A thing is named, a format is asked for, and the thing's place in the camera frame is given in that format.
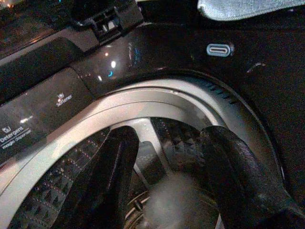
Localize light blue cloth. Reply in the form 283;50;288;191
196;0;305;22

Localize softener dispenser cover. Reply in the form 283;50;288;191
0;66;95;125

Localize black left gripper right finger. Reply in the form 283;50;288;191
199;125;305;229

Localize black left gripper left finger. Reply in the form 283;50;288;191
75;124;140;229

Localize black top-load washing machine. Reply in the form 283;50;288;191
0;0;305;229

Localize silver lid lock slot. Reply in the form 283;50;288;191
206;42;235;57

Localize detergent dispenser cover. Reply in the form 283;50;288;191
0;94;96;167

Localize black lid hinge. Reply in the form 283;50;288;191
71;0;145;39

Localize steel washer drum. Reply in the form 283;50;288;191
9;116;229;229

